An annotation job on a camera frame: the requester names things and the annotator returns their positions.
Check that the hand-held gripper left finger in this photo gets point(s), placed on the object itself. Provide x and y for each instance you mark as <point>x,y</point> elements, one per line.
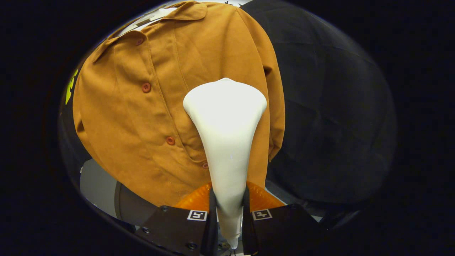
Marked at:
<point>212,231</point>

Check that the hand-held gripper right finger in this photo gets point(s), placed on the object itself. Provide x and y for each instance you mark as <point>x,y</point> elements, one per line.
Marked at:
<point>247,231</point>

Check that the white garment steamer head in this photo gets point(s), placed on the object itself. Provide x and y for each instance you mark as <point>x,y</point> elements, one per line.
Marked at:
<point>225,135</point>

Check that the orange button shirt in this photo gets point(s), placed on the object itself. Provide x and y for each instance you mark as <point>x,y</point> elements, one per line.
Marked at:
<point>142,135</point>

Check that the black backdrop cloth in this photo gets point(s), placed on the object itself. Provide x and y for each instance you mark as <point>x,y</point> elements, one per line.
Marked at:
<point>337,106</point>

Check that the white mannequin hanger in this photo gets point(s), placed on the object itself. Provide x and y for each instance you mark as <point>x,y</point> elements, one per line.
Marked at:
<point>161,14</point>

